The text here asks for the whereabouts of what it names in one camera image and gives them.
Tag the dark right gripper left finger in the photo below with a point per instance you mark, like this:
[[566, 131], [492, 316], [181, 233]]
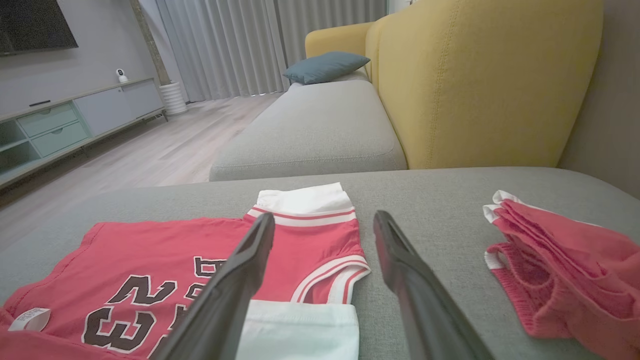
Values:
[[225, 310]]

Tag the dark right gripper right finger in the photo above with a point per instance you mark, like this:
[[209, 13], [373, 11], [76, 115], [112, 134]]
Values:
[[425, 310]]

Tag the red basketball jersey white trim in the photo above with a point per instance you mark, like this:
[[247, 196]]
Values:
[[140, 255]]

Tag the red shorts with white trim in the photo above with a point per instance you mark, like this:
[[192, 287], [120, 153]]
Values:
[[565, 280]]

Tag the large grey sofa seat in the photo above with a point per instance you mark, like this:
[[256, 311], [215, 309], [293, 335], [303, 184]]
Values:
[[425, 200]]

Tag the small grey sofa seat cushion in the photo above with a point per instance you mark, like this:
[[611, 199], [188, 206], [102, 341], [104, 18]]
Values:
[[320, 130]]

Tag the white ribbed cylinder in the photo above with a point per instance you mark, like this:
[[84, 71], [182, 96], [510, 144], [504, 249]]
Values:
[[173, 98]]

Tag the yellow sofa backrest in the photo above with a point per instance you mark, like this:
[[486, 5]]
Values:
[[475, 85]]

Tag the low grey tv cabinet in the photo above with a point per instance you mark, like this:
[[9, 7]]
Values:
[[100, 107]]

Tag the teal throw pillow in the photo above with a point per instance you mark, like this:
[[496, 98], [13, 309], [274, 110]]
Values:
[[325, 67]]

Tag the grey drape curtain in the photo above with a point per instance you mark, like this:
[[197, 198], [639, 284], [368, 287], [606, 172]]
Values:
[[220, 45]]

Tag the brown wooden column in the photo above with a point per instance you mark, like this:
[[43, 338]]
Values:
[[148, 40]]

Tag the pale sheer curtain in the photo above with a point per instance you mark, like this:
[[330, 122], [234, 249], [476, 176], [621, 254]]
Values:
[[330, 22]]

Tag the small white home camera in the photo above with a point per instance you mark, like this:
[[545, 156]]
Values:
[[122, 76]]

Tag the black wall television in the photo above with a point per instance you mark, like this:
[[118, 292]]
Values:
[[35, 22]]

